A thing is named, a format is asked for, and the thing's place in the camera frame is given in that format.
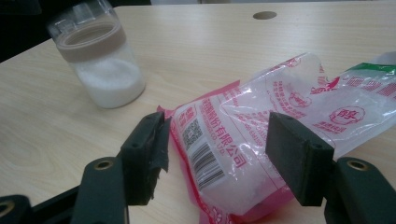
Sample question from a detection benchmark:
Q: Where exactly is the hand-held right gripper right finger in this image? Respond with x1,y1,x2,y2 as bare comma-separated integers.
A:
264,111,396,224

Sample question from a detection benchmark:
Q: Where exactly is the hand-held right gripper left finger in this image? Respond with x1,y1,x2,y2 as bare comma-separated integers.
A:
70,111,172,224

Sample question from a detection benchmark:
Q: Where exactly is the pink and white plastic bag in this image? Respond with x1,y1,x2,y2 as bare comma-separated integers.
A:
157,51,396,224

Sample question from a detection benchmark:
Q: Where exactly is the round table cable hole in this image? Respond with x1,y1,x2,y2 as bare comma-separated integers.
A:
252,10,277,21

